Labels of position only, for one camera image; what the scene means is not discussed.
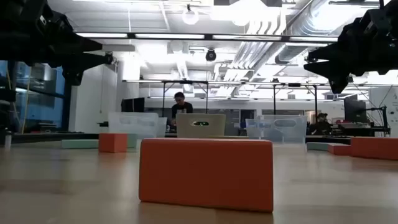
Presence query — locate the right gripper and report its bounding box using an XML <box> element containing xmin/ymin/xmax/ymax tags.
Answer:
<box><xmin>303</xmin><ymin>2</ymin><xmax>386</xmax><ymax>94</ymax></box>

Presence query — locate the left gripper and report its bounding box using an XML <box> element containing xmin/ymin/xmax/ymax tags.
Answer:
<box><xmin>29</xmin><ymin>0</ymin><xmax>106</xmax><ymax>87</ymax></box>

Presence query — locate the blue rectangular block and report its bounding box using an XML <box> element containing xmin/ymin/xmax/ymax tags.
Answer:
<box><xmin>306</xmin><ymin>141</ymin><xmax>330</xmax><ymax>152</ymax></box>
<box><xmin>60</xmin><ymin>138</ymin><xmax>100</xmax><ymax>150</ymax></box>

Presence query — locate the red rectangular block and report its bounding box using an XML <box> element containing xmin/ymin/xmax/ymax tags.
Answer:
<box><xmin>328</xmin><ymin>143</ymin><xmax>352</xmax><ymax>156</ymax></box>
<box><xmin>350</xmin><ymin>136</ymin><xmax>398</xmax><ymax>161</ymax></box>
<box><xmin>139</xmin><ymin>138</ymin><xmax>274</xmax><ymax>213</ymax></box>

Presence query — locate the red cube block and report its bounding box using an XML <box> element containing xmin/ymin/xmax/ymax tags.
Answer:
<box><xmin>98</xmin><ymin>133</ymin><xmax>128</xmax><ymax>154</ymax></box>

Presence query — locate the black monitor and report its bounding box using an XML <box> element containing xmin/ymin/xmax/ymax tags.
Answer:
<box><xmin>121</xmin><ymin>97</ymin><xmax>146</xmax><ymax>113</ymax></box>
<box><xmin>343</xmin><ymin>95</ymin><xmax>368</xmax><ymax>124</ymax></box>

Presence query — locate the blue glass window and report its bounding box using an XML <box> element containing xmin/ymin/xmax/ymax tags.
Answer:
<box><xmin>0</xmin><ymin>60</ymin><xmax>66</xmax><ymax>133</ymax></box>

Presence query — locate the person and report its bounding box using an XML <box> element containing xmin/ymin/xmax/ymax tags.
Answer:
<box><xmin>170</xmin><ymin>91</ymin><xmax>194</xmax><ymax>127</ymax></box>
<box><xmin>307</xmin><ymin>112</ymin><xmax>333</xmax><ymax>136</ymax></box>

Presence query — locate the white poster board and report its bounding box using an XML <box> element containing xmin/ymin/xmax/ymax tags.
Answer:
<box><xmin>368</xmin><ymin>86</ymin><xmax>398</xmax><ymax>138</ymax></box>

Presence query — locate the black equipment desk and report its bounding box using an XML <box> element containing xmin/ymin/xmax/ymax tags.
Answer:
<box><xmin>337</xmin><ymin>123</ymin><xmax>391</xmax><ymax>138</ymax></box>

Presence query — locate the clear plastic bin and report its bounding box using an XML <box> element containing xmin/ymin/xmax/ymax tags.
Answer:
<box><xmin>108</xmin><ymin>111</ymin><xmax>168</xmax><ymax>140</ymax></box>
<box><xmin>245</xmin><ymin>114</ymin><xmax>308</xmax><ymax>144</ymax></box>

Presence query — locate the black overhead light bar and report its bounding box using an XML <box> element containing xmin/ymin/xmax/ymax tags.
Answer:
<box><xmin>74</xmin><ymin>30</ymin><xmax>340</xmax><ymax>43</ymax></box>

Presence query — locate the round white ceiling lamp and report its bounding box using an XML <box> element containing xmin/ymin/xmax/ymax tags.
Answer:
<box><xmin>182</xmin><ymin>3</ymin><xmax>200</xmax><ymax>26</ymax></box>

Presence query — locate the grey plastic bin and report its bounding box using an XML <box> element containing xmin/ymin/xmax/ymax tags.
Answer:
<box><xmin>175</xmin><ymin>113</ymin><xmax>227</xmax><ymax>139</ymax></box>

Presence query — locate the silver ventilation duct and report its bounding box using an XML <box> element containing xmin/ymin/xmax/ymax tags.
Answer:
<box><xmin>275</xmin><ymin>0</ymin><xmax>343</xmax><ymax>65</ymax></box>

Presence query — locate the black metal rig frame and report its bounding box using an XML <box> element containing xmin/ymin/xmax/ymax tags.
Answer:
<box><xmin>161</xmin><ymin>80</ymin><xmax>210</xmax><ymax>118</ymax></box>
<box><xmin>272</xmin><ymin>82</ymin><xmax>318</xmax><ymax>125</ymax></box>

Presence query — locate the yellow hanging cord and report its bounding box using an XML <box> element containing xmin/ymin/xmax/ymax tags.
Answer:
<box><xmin>21</xmin><ymin>67</ymin><xmax>32</xmax><ymax>134</ymax></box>

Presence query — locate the black metal table frame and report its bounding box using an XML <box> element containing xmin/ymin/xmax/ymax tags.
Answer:
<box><xmin>12</xmin><ymin>132</ymin><xmax>352</xmax><ymax>146</ymax></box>

